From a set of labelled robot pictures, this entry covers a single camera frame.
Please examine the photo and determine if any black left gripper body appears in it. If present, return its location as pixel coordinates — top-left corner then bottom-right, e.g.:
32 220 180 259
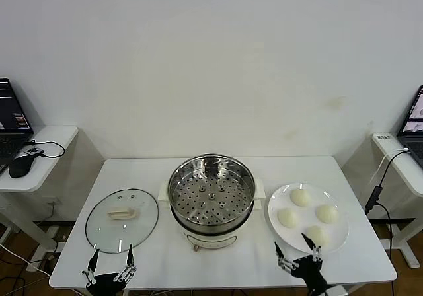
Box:
85 272 128 296

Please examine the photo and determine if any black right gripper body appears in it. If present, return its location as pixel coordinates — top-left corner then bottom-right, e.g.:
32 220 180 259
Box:
292 255 331 296

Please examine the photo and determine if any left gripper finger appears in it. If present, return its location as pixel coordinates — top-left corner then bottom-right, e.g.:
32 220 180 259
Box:
114 242 138 282
81 248 100 285

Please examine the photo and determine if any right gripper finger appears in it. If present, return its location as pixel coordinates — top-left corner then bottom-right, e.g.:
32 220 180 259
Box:
300 232 324 264
274 241 298 272

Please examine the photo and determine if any white steamed baozi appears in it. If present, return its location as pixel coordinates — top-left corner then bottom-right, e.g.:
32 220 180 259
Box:
289 188 311 207
316 204 340 224
276 208 299 229
305 225 330 246

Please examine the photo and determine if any round glass pot lid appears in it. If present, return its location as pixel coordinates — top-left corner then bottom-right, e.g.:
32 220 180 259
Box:
85 188 160 254

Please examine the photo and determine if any stainless steel steamer basket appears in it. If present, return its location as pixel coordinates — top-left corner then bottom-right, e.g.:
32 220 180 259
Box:
158 153 266 226

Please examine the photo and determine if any round white plate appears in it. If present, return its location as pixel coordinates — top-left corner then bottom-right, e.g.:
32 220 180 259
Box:
267 182 350 254

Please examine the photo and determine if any white floor power strip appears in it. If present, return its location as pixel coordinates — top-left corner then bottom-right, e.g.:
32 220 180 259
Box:
25 258 50 273

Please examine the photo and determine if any white electric cooker base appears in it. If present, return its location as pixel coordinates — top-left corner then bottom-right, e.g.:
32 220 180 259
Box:
170 203 255 252

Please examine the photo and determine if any white side table with label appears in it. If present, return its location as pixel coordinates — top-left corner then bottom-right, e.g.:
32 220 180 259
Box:
372 132 423 267

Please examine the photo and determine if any black computer mouse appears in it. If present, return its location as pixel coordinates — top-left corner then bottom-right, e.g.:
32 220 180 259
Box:
8 155 34 178

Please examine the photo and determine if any white side table with mouse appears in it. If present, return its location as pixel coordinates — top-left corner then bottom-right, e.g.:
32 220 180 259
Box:
0 125 79 254

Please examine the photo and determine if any black laptop with pink screen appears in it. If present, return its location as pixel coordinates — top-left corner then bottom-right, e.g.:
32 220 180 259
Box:
395 85 423 168

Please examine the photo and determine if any black laptop with dark screen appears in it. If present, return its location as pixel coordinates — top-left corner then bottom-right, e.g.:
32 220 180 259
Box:
0 77 35 174

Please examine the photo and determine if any white wall socket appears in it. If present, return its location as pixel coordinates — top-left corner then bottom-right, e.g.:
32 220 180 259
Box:
44 196 62 211

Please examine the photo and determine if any black cable with adapter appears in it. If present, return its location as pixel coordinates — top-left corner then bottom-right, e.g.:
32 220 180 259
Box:
365 149 412 260

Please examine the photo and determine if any thin black hub cable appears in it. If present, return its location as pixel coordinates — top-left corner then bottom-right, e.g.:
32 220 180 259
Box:
23 139 66 160

